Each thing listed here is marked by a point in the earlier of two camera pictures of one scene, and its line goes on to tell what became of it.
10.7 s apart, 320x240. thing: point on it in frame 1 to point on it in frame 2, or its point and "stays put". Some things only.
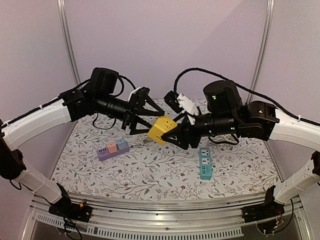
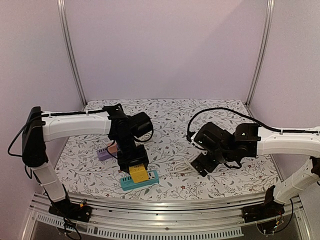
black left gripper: (131, 113) to (142, 158)
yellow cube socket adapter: (162, 124) to (139, 173)
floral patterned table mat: (98, 162) stays put
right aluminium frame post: (268, 18) stays put
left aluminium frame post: (61, 6) stays put
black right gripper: (189, 131) to (204, 164)
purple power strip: (103, 154) stays put
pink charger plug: (112, 147) stays put
